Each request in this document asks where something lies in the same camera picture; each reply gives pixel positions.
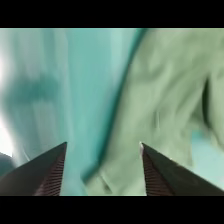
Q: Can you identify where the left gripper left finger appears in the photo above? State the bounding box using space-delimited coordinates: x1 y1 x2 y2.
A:
0 141 68 197

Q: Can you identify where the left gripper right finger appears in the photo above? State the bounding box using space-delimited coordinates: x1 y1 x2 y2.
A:
139 141 224 197

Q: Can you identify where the pale green shirt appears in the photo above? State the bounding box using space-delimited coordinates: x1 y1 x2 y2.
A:
83 28 224 197

